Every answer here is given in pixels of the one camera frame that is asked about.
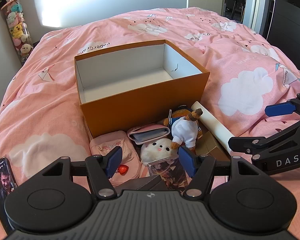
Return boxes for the black box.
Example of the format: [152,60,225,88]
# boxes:
[114,175,169,193]

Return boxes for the bear plush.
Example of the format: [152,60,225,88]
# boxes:
[170,108,203,153]

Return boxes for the clear tube of plush toys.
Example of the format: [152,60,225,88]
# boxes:
[0,0,34,64]

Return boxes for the dark wardrobe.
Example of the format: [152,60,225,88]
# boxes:
[262,0,300,73]

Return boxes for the pink cloud printed blanket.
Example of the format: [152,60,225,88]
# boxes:
[0,7,300,233]

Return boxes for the white tube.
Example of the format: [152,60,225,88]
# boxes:
[191,101,234,153]

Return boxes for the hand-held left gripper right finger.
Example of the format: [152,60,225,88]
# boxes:
[178,146,259,198]

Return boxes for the pink cloth pouch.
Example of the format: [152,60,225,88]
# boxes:
[89,131,142,184]

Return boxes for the red heart charm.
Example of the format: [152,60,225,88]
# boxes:
[116,164,129,176]

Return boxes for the white fluffy plush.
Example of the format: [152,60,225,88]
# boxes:
[140,139,179,167]

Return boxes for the dark chair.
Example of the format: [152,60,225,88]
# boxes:
[231,0,247,19]

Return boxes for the black smartphone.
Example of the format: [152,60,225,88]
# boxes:
[0,157,18,215]

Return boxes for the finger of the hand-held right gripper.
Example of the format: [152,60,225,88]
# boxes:
[228,120,300,156]
[264,93,300,117]

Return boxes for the pink wallet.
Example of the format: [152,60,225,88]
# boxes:
[127,124,171,145]

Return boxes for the orange cardboard box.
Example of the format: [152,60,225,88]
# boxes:
[74,39,210,139]

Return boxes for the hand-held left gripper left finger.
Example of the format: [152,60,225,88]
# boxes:
[41,146,123,199]

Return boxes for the picture printed card case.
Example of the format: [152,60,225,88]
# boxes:
[147,155,190,193]

